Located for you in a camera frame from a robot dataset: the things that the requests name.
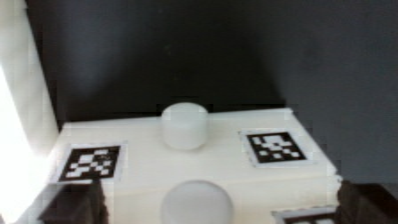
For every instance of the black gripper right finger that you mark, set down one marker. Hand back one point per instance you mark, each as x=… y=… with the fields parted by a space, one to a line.
x=368 y=204

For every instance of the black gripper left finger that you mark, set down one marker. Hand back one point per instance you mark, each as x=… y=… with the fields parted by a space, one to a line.
x=77 y=206

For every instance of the white drawer cabinet box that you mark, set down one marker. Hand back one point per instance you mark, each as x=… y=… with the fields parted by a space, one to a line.
x=27 y=118

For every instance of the white front drawer tray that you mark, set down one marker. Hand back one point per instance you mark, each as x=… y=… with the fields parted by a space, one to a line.
x=260 y=151

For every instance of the white drawer tray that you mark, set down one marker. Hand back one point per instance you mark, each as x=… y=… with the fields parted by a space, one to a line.
x=260 y=151
x=245 y=201

